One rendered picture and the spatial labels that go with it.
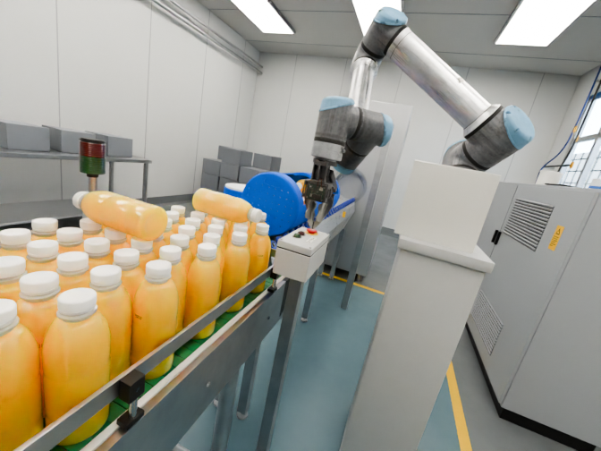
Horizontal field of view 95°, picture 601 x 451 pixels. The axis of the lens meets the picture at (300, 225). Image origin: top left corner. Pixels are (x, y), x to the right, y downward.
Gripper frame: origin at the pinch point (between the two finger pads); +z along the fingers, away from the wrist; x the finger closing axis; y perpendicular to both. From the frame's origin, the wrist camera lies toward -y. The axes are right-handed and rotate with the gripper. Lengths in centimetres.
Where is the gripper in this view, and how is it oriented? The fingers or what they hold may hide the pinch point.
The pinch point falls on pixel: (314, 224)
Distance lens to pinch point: 86.8
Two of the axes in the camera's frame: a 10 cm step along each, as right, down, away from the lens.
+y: -3.3, 1.8, -9.3
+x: 9.2, 2.6, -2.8
